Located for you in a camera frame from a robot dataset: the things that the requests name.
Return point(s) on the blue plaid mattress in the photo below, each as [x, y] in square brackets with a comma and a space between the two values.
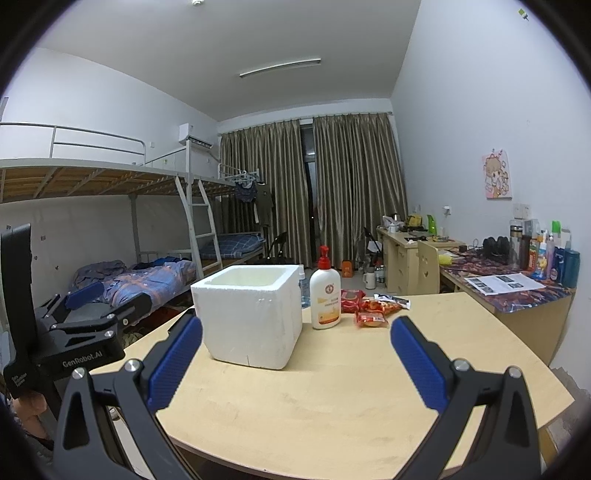
[235, 244]

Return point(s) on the black folding chair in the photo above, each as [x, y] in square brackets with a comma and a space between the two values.
[279, 244]

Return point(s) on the brown curtain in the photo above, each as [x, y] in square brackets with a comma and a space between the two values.
[360, 194]
[261, 194]

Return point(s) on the wooden chair with smiley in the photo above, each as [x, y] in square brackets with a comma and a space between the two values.
[428, 270]

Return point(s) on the ceiling tube light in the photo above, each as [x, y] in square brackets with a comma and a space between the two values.
[279, 68]

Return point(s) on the blue orange plaid quilt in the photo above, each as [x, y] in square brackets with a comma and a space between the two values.
[152, 281]

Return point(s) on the white lotion pump bottle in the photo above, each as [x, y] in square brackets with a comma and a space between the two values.
[325, 300]

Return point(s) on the wide white wall socket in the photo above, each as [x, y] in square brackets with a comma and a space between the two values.
[522, 211]

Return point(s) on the printed paper sheets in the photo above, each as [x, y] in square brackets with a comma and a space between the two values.
[503, 283]

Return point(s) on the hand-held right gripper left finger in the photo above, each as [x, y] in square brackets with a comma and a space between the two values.
[175, 364]

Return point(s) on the row of toiletry bottles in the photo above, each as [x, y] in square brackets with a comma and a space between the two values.
[549, 258]

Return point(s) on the white foam box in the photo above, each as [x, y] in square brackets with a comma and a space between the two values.
[249, 323]

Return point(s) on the white clothes hanger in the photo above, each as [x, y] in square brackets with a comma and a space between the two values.
[240, 175]

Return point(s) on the hanging dark clothes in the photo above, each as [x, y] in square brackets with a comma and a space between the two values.
[263, 203]

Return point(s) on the white kettle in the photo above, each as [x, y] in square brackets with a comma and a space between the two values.
[391, 222]

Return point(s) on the yellow box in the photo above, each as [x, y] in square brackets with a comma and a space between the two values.
[414, 221]

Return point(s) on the white bunk bed ladder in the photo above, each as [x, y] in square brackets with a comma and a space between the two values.
[205, 235]

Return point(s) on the yellow cloth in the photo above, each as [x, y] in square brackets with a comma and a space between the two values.
[447, 258]

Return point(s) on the white black snack wrapper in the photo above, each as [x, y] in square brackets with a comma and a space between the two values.
[400, 302]

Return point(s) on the person's left hand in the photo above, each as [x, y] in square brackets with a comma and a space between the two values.
[28, 413]

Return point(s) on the green plastic bottle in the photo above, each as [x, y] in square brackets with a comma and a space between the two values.
[431, 225]

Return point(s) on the desk with patterned cover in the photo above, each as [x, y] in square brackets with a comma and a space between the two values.
[531, 314]

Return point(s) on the orange container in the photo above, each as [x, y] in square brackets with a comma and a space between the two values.
[347, 269]

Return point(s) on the white metal bunk bed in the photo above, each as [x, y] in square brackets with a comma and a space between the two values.
[69, 177]
[217, 187]

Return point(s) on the blue garment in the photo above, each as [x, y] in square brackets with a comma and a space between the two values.
[157, 262]

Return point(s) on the light wooden desk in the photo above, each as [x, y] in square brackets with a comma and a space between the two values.
[401, 263]

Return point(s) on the black tripod stand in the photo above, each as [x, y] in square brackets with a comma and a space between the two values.
[369, 242]

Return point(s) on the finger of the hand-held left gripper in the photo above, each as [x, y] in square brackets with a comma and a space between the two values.
[134, 307]
[85, 294]

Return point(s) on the black headphones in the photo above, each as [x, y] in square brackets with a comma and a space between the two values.
[496, 247]

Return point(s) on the dark clothes pile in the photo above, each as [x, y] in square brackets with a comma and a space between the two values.
[99, 274]

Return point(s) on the dark red snack packet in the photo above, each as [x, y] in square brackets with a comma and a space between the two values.
[350, 302]

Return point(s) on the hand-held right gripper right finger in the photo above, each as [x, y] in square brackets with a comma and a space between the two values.
[420, 364]

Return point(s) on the red orange snack packet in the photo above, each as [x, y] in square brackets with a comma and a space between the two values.
[369, 318]
[381, 305]

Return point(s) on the cartoon wall poster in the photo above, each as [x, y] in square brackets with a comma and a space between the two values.
[497, 174]

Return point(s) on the white air conditioner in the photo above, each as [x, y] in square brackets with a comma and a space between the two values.
[196, 134]

